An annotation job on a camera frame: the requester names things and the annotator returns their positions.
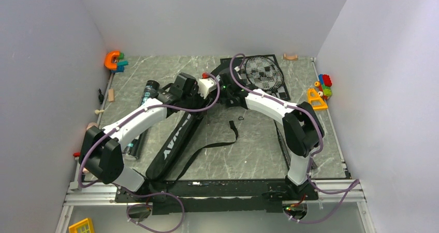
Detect beige rolling pin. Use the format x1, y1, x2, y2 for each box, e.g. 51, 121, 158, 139
82, 122, 98, 173

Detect black racket bag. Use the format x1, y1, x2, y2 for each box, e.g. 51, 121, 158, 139
145, 61, 241, 182

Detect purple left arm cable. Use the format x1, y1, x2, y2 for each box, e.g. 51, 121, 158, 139
77, 72, 221, 233

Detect yellow window toy frame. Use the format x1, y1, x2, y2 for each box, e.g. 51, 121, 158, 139
68, 218, 95, 233

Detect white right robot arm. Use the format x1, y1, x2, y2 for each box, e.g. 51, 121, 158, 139
214, 66, 325, 199

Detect black white chessboard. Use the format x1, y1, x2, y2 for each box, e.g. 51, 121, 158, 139
219, 54, 291, 102

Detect small wooden block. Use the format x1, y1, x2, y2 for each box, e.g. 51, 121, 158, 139
107, 89, 115, 103

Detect wooden arch block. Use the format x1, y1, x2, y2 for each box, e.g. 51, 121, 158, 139
283, 53, 299, 61

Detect orange letter toy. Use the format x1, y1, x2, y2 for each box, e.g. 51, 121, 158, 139
104, 50, 121, 70

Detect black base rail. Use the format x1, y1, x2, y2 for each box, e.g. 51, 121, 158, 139
115, 179, 318, 215

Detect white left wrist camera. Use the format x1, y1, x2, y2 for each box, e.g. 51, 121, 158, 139
197, 72, 218, 98

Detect teal green toy blocks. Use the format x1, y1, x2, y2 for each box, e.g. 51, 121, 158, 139
114, 52, 129, 73

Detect yellow triangle toy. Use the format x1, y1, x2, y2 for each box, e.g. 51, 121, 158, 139
307, 88, 328, 111

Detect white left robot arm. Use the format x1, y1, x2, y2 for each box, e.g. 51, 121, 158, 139
78, 73, 220, 202

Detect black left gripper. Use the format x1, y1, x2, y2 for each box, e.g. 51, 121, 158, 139
182, 84, 212, 119

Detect colourful brick toy stack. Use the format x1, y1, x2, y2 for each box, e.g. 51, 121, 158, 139
314, 74, 332, 100

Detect black shuttlecock tube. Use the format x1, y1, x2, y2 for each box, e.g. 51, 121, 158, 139
122, 80, 160, 161

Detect small black figure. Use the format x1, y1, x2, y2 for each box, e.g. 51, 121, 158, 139
98, 89, 105, 105

